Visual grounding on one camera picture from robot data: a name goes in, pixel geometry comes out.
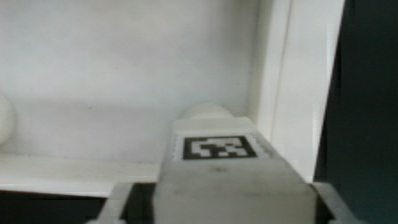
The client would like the white leg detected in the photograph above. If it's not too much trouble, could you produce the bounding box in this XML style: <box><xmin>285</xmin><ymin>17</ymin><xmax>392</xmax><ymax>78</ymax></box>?
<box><xmin>154</xmin><ymin>103</ymin><xmax>317</xmax><ymax>224</ymax></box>

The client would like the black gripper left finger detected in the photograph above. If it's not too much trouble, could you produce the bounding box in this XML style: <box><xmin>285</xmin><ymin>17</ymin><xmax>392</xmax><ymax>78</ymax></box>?
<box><xmin>86</xmin><ymin>181</ymin><xmax>159</xmax><ymax>224</ymax></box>

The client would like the white square table top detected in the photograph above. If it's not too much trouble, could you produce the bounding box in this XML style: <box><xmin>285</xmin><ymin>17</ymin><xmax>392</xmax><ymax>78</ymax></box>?
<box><xmin>0</xmin><ymin>0</ymin><xmax>349</xmax><ymax>196</ymax></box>

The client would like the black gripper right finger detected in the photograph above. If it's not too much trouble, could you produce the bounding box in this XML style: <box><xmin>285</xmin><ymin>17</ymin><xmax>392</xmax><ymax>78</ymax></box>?
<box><xmin>312</xmin><ymin>182</ymin><xmax>369</xmax><ymax>224</ymax></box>

